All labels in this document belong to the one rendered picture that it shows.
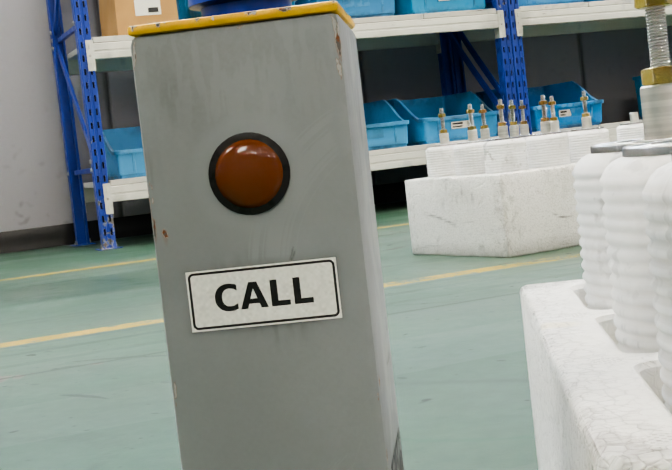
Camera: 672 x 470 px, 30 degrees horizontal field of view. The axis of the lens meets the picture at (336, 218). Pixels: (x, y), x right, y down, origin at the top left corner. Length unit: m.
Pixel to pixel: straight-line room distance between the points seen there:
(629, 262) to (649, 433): 0.15
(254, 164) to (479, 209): 2.37
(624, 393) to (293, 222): 0.12
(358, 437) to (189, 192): 0.10
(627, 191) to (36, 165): 5.04
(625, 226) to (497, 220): 2.22
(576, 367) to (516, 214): 2.26
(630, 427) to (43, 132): 5.17
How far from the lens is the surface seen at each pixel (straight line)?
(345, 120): 0.41
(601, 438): 0.36
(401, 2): 5.36
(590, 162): 0.62
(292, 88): 0.41
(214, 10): 0.44
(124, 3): 4.90
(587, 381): 0.43
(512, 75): 5.40
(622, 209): 0.50
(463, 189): 2.81
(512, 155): 2.75
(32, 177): 5.47
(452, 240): 2.87
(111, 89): 5.55
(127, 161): 4.82
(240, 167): 0.41
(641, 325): 0.50
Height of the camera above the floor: 0.27
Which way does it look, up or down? 3 degrees down
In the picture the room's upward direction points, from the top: 6 degrees counter-clockwise
